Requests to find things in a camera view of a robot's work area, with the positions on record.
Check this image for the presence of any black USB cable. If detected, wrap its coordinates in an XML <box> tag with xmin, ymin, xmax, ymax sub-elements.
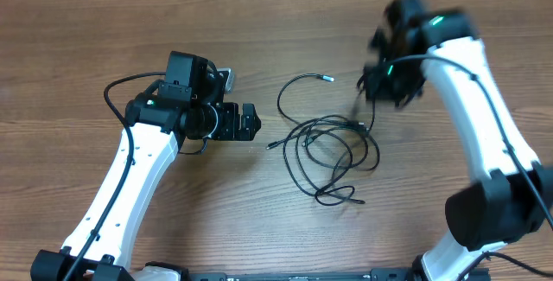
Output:
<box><xmin>283</xmin><ymin>77</ymin><xmax>381</xmax><ymax>207</ymax></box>

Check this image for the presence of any black thin audio cable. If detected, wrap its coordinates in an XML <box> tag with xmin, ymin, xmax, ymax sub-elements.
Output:
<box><xmin>265</xmin><ymin>73</ymin><xmax>336</xmax><ymax>150</ymax></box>

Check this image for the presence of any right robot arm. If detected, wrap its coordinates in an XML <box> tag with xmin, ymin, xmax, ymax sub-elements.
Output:
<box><xmin>357</xmin><ymin>0</ymin><xmax>552</xmax><ymax>280</ymax></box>

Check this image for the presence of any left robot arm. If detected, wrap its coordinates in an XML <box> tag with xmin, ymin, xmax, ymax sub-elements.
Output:
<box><xmin>30</xmin><ymin>51</ymin><xmax>261</xmax><ymax>281</ymax></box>

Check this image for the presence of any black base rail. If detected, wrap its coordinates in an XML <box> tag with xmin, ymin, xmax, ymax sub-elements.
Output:
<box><xmin>189</xmin><ymin>268</ymin><xmax>424</xmax><ymax>281</ymax></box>

